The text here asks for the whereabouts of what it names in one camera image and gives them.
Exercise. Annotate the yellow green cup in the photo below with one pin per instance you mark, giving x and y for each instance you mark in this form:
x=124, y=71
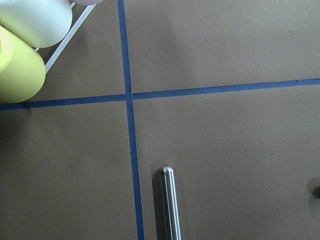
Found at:
x=22, y=70

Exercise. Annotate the steel muddler black tip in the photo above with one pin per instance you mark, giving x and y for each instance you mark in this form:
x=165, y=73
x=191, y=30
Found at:
x=170, y=198

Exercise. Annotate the metal cup rack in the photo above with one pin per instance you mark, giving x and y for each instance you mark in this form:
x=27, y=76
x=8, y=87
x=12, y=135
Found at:
x=52, y=53

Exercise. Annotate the white cup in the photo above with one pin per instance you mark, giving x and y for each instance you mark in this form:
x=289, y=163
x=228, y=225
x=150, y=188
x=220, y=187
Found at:
x=39, y=23

